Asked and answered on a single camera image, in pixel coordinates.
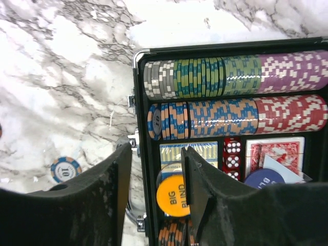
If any clear triangular card holder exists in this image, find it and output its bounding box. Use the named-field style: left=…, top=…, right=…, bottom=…
left=263, top=154, right=312, bottom=183

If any clear round dealer button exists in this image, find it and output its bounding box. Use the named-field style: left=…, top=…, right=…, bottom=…
left=156, top=162, right=182, bottom=188

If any blue 10 poker chip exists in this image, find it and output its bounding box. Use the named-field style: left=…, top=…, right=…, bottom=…
left=147, top=104, right=162, bottom=140
left=50, top=156, right=82, bottom=183

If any red die in case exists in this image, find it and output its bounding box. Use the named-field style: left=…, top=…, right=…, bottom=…
left=222, top=155, right=241, bottom=171
left=223, top=137, right=241, bottom=155
left=225, top=170, right=240, bottom=181

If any blue playing card deck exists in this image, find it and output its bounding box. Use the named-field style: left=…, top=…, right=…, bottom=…
left=159, top=141, right=219, bottom=168

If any black poker chip case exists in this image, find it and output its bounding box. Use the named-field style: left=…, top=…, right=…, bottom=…
left=129, top=37, right=327, bottom=245

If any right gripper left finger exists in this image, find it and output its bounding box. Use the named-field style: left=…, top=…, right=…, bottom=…
left=1, top=143, right=132, bottom=245

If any yellow big blind button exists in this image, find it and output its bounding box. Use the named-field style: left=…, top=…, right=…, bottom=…
left=156, top=174, right=190, bottom=217

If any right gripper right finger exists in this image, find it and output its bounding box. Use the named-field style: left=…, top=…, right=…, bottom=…
left=181, top=148, right=327, bottom=245

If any blue small blind button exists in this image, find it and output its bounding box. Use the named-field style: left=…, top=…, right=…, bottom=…
left=244, top=168, right=285, bottom=189

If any red playing card deck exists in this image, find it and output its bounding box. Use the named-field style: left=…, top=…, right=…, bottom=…
left=244, top=136, right=305, bottom=177

